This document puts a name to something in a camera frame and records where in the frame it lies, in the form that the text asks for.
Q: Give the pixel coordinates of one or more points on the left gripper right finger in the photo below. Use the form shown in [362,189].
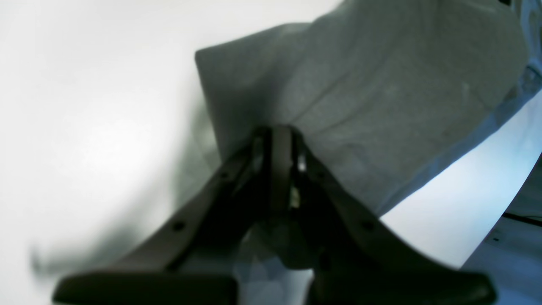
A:
[355,258]

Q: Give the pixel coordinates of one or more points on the grey T-shirt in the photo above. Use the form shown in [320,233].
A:
[426,111]

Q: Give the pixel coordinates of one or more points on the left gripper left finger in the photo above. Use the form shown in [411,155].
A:
[189,260]

